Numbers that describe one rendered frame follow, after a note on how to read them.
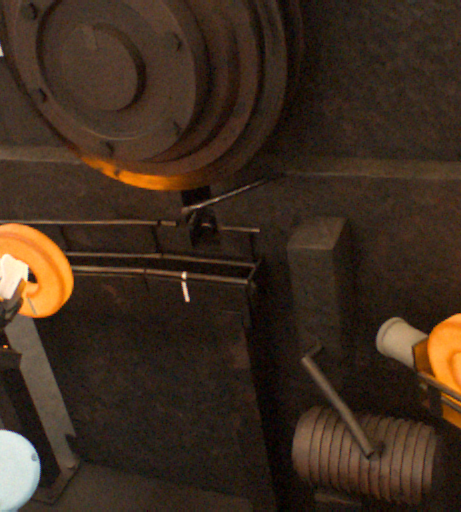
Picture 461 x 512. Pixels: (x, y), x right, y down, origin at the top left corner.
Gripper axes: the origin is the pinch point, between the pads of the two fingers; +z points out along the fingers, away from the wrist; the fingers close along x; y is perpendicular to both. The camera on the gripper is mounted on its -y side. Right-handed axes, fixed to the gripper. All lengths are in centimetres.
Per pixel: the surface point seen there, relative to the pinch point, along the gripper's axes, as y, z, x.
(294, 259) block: -11.4, 14.6, -38.1
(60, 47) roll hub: 25.8, 18.2, -10.4
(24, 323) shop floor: -102, 48, 84
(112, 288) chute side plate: -21.5, 11.8, -1.9
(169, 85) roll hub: 20.5, 16.8, -26.2
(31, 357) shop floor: -98, 35, 71
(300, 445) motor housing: -33, -6, -41
